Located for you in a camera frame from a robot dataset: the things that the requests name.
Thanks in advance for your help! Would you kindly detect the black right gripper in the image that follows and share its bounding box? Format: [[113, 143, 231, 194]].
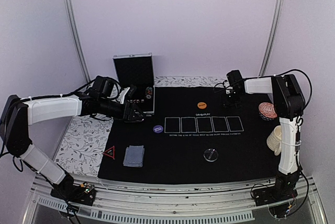
[[222, 89, 244, 107]]

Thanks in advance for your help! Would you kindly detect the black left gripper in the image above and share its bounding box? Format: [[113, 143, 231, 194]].
[[99, 97, 147, 122]]

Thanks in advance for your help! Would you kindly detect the short poker chip stack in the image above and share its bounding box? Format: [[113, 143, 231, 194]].
[[145, 87, 153, 99]]

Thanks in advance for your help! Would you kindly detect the purple small blind button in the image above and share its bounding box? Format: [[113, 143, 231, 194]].
[[153, 125, 164, 133]]

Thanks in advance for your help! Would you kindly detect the orange big blind button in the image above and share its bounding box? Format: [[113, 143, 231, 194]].
[[197, 102, 207, 109]]

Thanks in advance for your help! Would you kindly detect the blue patterned card deck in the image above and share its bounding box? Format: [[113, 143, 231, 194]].
[[123, 145, 145, 167]]

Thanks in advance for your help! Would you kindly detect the clear dealer button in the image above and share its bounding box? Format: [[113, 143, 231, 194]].
[[203, 148, 219, 162]]

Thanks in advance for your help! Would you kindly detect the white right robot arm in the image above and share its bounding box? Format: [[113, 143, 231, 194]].
[[222, 70, 307, 176]]

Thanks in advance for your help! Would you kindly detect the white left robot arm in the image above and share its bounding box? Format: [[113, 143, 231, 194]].
[[1, 76, 146, 200]]

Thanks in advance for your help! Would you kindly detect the red dice row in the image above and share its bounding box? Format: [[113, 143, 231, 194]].
[[129, 99, 145, 104]]

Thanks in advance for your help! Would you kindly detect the red patterned round tin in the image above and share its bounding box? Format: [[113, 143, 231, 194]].
[[258, 102, 277, 121]]

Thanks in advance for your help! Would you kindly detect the aluminium poker chip case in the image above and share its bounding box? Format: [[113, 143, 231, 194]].
[[113, 53, 155, 116]]

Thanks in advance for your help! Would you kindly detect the red triangle all-in marker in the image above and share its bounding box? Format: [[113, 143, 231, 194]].
[[103, 146, 115, 160]]

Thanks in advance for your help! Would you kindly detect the black poker mat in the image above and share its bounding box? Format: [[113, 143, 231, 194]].
[[98, 87, 280, 184]]

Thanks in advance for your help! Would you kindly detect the floral white tablecloth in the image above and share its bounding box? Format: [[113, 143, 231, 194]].
[[55, 77, 215, 177]]

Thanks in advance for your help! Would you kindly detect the cream ribbed mug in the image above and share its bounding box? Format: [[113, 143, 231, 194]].
[[266, 126, 282, 156]]

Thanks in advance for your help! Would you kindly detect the right aluminium frame post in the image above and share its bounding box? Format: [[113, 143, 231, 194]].
[[258, 0, 284, 77]]

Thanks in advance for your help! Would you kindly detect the aluminium frame post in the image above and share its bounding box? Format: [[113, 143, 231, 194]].
[[64, 0, 91, 82], [258, 0, 284, 77]]

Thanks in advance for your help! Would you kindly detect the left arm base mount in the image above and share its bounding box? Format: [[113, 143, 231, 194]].
[[50, 174, 96, 206]]

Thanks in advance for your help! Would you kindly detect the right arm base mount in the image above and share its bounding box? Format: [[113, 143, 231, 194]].
[[251, 172, 299, 206]]

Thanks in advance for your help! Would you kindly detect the left aluminium frame post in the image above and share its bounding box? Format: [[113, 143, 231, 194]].
[[64, 0, 91, 82]]

